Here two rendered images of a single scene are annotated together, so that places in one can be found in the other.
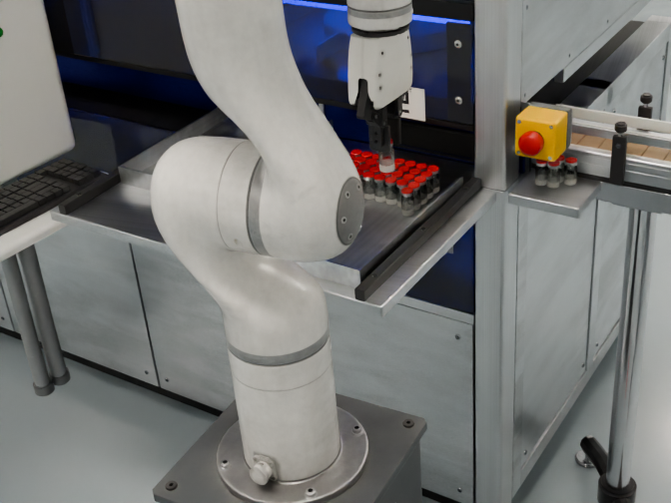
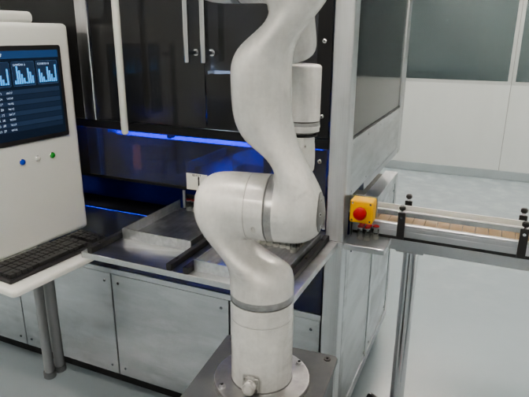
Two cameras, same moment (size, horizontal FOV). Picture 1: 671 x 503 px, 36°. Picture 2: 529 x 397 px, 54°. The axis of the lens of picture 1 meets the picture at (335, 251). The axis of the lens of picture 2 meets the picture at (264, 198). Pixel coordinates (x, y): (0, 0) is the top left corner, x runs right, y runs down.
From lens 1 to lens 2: 34 cm
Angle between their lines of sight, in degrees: 17
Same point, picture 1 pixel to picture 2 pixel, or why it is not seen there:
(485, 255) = (329, 280)
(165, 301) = (130, 318)
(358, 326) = not seen: hidden behind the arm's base
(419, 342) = not seen: hidden behind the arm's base
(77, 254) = (76, 292)
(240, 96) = (268, 134)
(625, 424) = (401, 380)
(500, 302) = (337, 307)
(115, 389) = (90, 377)
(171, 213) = (211, 212)
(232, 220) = (252, 214)
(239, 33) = (272, 95)
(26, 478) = not seen: outside the picture
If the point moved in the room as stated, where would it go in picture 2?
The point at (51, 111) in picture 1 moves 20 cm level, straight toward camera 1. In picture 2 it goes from (75, 203) to (84, 219)
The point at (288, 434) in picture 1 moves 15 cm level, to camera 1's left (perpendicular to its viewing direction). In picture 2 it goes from (268, 360) to (186, 369)
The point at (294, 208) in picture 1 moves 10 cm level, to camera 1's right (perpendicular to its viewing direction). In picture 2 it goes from (294, 204) to (353, 201)
